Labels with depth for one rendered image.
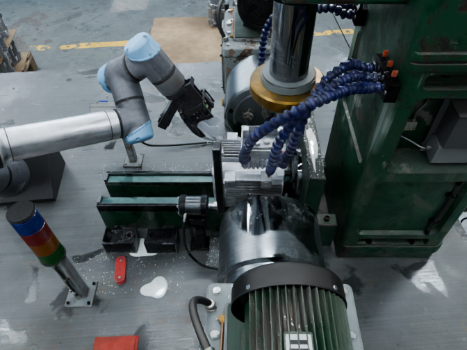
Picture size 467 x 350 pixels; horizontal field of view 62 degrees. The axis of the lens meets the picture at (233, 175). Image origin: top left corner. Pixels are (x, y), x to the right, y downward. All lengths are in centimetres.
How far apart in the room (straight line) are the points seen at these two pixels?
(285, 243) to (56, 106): 134
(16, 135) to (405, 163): 88
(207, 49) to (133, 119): 242
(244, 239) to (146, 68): 47
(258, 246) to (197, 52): 265
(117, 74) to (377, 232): 82
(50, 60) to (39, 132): 297
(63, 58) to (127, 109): 289
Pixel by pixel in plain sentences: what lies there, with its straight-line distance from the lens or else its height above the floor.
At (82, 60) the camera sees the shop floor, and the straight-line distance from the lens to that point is 379.
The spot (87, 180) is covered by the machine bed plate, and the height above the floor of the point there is 80.
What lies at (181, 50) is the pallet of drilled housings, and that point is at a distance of 339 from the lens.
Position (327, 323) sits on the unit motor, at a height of 135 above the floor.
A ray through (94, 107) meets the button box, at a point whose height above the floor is 107.
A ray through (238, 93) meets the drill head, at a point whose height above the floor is 113.
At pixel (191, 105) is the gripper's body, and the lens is 106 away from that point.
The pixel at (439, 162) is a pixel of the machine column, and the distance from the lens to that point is 101.
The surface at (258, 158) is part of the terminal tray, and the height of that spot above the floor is 111.
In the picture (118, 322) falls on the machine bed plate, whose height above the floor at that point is 80.
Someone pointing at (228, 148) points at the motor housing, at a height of 110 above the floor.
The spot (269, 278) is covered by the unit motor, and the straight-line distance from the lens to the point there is 58.
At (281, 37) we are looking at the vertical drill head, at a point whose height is 146.
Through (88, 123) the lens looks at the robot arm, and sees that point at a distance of 98.
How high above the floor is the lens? 188
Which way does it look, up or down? 49 degrees down
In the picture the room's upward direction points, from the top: 2 degrees counter-clockwise
